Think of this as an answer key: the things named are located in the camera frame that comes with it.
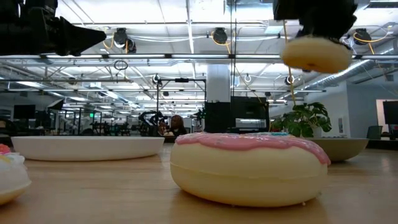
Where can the white pillar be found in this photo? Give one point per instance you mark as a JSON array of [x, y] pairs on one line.
[[218, 81]]

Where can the person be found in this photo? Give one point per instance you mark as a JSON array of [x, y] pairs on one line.
[[178, 126]]

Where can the white round plate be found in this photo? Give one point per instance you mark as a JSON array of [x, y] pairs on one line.
[[87, 149]]

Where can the black monitor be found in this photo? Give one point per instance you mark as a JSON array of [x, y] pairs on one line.
[[391, 112], [24, 112]]

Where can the small white frosted donut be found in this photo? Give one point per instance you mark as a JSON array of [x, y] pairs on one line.
[[12, 177]]

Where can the large chocolate frosted donut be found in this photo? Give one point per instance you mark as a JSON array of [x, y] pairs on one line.
[[317, 56]]

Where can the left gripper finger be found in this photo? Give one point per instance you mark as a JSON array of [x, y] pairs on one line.
[[81, 35]]

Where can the large pink frosted donut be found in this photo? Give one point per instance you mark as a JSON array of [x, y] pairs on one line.
[[248, 174]]

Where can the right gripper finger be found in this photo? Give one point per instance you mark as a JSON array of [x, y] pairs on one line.
[[329, 29]]

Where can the black background rig frame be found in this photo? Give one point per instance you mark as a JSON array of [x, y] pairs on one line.
[[182, 80]]

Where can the long overhead light bar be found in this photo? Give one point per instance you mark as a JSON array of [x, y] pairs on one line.
[[136, 56]]

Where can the large blue frosted donut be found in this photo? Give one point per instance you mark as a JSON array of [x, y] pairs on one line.
[[280, 134]]

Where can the green potted plant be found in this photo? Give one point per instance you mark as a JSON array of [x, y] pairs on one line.
[[304, 121]]

